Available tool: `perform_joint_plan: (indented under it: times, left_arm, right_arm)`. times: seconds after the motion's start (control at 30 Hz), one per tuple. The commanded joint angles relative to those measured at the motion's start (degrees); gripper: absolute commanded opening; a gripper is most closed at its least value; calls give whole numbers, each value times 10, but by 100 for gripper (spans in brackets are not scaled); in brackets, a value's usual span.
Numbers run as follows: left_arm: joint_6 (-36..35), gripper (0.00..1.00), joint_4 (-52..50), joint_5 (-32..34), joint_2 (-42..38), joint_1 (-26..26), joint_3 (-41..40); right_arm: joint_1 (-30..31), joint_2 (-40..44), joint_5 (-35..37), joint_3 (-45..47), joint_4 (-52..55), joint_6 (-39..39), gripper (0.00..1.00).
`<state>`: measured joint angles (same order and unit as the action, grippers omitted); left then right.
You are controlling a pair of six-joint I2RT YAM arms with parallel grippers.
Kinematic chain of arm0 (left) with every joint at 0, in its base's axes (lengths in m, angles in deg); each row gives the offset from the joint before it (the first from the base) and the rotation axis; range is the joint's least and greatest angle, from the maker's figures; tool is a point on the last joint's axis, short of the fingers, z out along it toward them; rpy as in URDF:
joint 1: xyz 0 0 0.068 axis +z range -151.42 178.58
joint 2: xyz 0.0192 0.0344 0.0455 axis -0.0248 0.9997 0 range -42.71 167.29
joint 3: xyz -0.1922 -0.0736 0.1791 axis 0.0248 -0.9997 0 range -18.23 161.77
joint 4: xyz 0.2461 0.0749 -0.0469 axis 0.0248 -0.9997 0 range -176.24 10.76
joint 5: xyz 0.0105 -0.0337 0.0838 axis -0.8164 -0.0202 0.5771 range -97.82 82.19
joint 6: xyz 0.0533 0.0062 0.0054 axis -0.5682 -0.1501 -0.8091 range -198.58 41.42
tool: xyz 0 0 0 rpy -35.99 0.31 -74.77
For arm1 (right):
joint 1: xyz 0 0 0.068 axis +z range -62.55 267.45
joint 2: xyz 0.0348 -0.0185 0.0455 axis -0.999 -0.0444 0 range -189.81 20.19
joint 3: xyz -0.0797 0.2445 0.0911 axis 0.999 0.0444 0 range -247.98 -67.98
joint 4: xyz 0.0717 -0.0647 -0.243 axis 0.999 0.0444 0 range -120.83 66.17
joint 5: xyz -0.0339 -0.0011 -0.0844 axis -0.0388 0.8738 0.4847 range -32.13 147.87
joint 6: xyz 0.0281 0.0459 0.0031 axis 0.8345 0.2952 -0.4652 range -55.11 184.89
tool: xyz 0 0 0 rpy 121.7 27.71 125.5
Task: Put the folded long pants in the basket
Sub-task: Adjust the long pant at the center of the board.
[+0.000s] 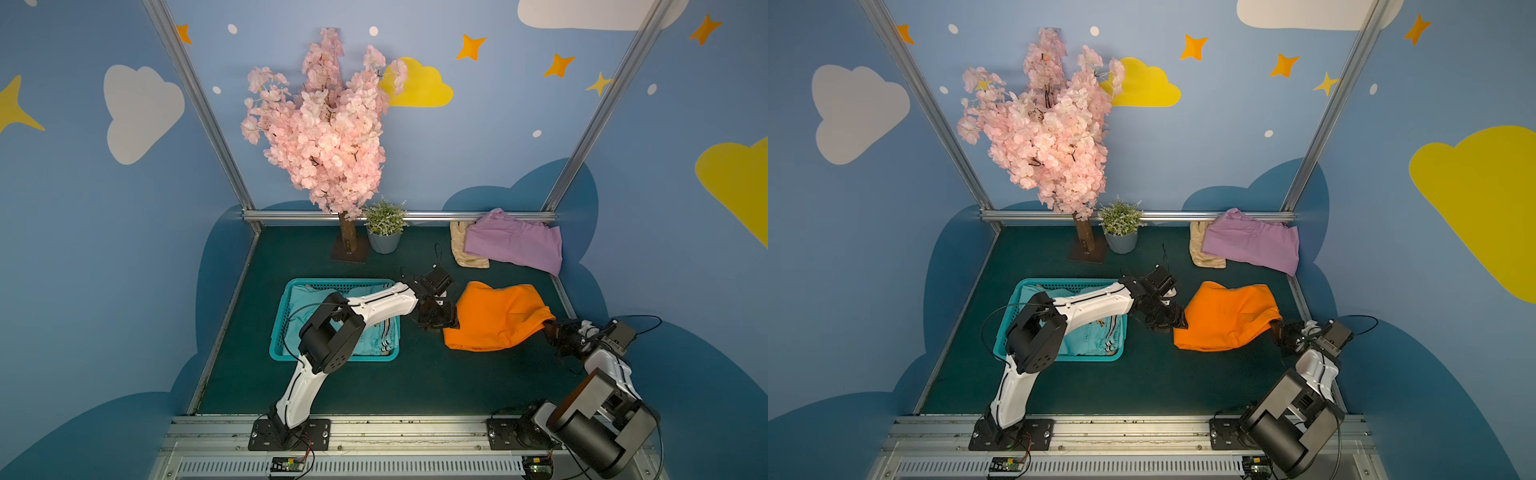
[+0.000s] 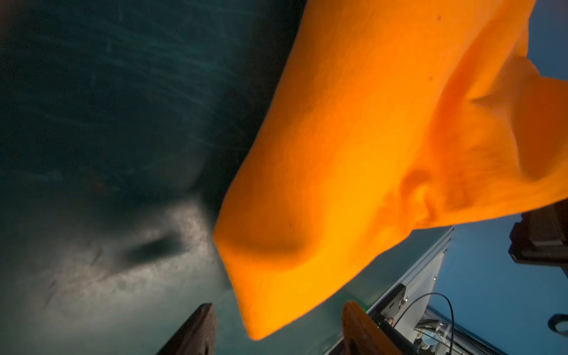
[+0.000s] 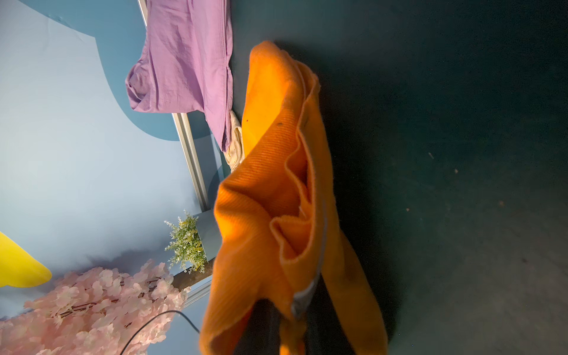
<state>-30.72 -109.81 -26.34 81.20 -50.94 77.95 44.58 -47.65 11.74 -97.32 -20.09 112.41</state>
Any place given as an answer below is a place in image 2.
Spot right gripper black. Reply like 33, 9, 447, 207
509, 200, 567, 272

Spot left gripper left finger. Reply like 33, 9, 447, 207
157, 303, 217, 355

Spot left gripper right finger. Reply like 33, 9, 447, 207
342, 301, 402, 355

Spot aluminium front rail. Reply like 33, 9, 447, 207
328, 227, 503, 354

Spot orange pants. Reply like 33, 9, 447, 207
214, 1, 567, 340

